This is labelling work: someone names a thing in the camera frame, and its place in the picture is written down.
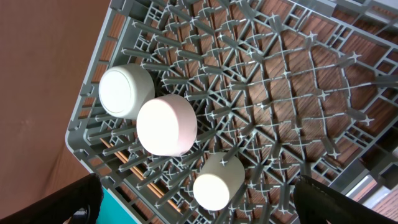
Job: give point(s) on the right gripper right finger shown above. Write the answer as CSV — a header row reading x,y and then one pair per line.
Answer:
x,y
317,203

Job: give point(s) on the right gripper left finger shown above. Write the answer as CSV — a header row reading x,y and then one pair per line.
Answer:
x,y
79,202

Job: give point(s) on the white paper cup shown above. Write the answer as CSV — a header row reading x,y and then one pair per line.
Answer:
x,y
217,184

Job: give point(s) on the grey bowl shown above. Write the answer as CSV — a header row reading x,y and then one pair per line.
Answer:
x,y
124,89

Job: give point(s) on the small pink bowl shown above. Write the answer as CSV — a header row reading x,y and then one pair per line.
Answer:
x,y
167,126

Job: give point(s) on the grey dishwasher rack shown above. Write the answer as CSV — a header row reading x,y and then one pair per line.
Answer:
x,y
287,87

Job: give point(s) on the teal serving tray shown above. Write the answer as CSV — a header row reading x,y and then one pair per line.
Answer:
x,y
111,212

